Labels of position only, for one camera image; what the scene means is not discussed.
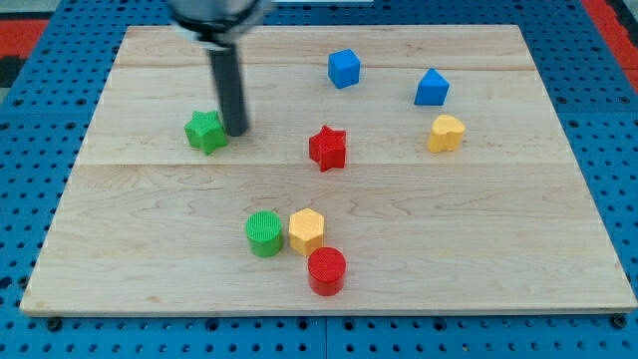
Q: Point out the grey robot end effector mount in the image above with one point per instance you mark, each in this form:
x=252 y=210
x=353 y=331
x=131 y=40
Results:
x=217 y=24

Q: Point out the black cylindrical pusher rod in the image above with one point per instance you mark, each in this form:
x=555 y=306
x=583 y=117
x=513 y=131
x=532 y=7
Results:
x=228 y=83

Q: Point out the green star block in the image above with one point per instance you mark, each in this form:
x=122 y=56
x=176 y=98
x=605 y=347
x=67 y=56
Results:
x=205 y=131

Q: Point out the red star block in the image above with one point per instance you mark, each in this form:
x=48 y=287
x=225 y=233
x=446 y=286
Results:
x=328 y=148

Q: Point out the blue cube block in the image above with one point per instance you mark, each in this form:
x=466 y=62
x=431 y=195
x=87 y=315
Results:
x=344 y=68

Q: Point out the green cylinder block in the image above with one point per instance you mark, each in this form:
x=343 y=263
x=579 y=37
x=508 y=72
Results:
x=263 y=232

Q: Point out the yellow hexagon block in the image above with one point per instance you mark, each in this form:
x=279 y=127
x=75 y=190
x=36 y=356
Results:
x=306 y=231

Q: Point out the blue triangular prism block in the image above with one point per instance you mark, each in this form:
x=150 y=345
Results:
x=432 y=90

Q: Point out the red cylinder block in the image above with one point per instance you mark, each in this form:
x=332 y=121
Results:
x=326 y=271

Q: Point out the yellow heart block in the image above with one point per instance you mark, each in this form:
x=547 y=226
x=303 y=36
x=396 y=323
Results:
x=446 y=134

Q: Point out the light wooden board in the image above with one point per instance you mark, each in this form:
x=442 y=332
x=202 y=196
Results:
x=148 y=226

